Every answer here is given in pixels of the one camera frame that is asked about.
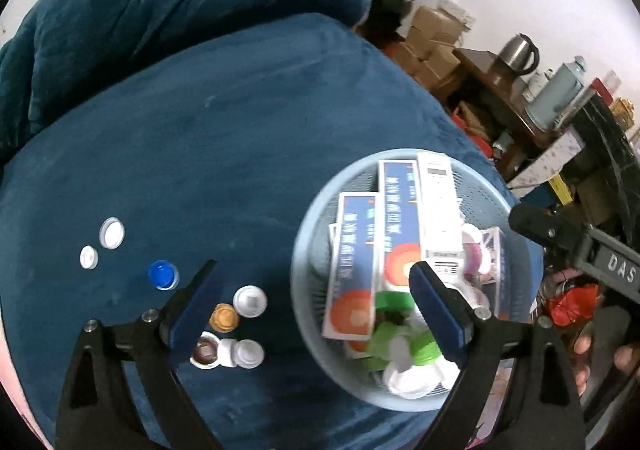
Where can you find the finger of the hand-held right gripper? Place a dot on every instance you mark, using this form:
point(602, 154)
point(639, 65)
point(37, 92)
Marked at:
point(545, 230)

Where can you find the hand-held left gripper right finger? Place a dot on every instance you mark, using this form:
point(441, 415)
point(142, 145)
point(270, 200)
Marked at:
point(440, 320)

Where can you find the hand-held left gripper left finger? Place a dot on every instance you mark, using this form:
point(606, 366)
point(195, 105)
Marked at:
point(192, 315)

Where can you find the amber bottle cap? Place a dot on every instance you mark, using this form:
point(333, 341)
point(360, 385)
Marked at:
point(223, 318)

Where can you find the green bottle cap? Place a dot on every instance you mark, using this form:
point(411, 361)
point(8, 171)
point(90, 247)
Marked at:
point(382, 340)
point(395, 301)
point(425, 354)

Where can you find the brown jar white rim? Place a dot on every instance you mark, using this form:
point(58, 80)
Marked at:
point(205, 354)

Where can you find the blue bottle cap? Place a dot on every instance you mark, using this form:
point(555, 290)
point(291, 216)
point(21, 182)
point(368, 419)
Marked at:
point(163, 275)

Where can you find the silver white cap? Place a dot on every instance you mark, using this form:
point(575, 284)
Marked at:
point(250, 301)

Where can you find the small white bottle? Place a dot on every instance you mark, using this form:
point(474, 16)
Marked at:
point(245, 354)

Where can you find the pink bottle cap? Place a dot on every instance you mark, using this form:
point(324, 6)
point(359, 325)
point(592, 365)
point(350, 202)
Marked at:
point(475, 255)

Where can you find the light blue plastic basket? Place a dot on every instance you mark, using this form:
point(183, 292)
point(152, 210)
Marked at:
point(480, 190)

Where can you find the clear lid white insert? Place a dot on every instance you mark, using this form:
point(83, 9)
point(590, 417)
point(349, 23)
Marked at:
point(112, 233)

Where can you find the small white bottle cap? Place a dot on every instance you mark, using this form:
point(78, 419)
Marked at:
point(89, 257)

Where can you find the person's right hand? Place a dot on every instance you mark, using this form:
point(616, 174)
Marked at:
point(582, 352)

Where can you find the red plastic bag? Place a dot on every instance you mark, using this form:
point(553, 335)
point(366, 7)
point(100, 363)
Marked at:
point(572, 305)

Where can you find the white flip cap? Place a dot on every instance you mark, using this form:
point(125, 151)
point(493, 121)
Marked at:
point(415, 382)

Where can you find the floral white board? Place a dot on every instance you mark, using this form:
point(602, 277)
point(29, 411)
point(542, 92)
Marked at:
point(550, 159)

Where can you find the small blue orange medicine box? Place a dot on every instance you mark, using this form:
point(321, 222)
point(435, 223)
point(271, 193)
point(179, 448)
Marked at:
point(333, 237)
point(357, 346)

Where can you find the black cabinet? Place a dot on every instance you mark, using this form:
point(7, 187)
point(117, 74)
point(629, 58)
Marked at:
point(610, 154)

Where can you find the white medicine box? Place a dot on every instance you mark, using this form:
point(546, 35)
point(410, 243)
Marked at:
point(440, 210)

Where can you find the light blue thermos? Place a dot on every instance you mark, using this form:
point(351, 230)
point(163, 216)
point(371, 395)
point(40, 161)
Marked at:
point(555, 94)

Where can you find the wooden table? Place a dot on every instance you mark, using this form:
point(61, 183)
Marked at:
point(490, 79)

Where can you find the steel electric kettle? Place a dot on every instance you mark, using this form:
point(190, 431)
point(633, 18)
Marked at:
point(520, 52)

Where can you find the blue plush bed sheet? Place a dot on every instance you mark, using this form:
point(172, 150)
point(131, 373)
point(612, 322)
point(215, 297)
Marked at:
point(200, 129)

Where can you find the pink bed sheet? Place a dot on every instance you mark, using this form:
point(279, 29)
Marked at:
point(15, 405)

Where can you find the stack of cardboard boxes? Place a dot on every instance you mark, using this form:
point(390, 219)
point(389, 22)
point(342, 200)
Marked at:
point(430, 44)

